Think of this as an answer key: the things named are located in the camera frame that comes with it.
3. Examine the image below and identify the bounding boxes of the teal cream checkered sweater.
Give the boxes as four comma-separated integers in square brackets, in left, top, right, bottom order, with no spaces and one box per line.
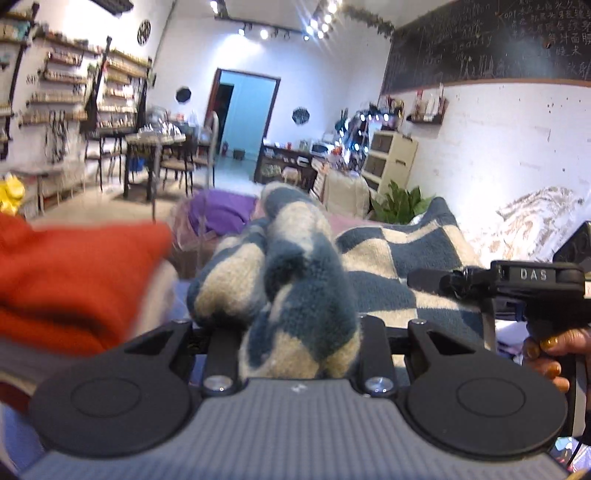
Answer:
[187,182,495,379]

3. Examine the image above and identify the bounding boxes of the right hand orange nails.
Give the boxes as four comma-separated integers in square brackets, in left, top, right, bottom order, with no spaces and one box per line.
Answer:
[523,327,591,393]

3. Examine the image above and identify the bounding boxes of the floral beige blanket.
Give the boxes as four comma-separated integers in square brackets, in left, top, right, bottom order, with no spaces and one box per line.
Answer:
[465,186,590,265]

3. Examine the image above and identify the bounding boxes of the green potted plant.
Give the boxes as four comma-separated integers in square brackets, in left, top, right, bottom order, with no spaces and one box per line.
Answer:
[372,181,434,225]

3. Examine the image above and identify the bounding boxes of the cream dotted folded garment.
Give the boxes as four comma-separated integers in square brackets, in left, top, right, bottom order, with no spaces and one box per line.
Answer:
[1,261,178,410]

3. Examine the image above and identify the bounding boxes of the red folded garment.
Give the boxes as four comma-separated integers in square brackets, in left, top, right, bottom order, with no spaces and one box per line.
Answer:
[1,215,172,356]

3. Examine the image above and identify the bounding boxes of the cream drawer cabinet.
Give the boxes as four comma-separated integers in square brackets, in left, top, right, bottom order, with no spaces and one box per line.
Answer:
[362,131,419,195]

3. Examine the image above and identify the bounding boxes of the mauve brown mattress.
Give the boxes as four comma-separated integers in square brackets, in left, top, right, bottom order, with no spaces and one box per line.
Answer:
[166,191,385,280]

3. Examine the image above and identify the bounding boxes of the low dark media console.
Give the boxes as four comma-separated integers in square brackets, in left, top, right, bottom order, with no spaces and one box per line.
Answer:
[253,143,318,193]

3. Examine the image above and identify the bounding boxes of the purple cloth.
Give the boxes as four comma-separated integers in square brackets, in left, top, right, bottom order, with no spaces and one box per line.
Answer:
[187,189,257,237]

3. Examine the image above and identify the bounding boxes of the wooden chair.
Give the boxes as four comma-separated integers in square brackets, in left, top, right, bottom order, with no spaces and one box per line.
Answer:
[160,111,219,196]

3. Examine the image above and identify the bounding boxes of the black chalkboard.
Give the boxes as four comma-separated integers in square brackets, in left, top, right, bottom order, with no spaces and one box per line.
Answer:
[381,0,590,94]

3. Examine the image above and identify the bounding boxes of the blue door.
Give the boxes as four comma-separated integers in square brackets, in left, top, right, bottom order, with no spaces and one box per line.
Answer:
[219,70,276,159]

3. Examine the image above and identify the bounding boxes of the dark wooden dining table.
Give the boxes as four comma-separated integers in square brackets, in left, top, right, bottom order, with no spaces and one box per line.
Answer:
[122,131,186,221]

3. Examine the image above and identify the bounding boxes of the small wall shelf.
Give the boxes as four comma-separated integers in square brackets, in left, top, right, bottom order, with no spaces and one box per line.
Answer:
[406,83,448,125]

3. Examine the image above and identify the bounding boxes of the wall shelves with jars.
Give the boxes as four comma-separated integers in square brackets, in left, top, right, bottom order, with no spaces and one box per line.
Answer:
[1,1,170,169]

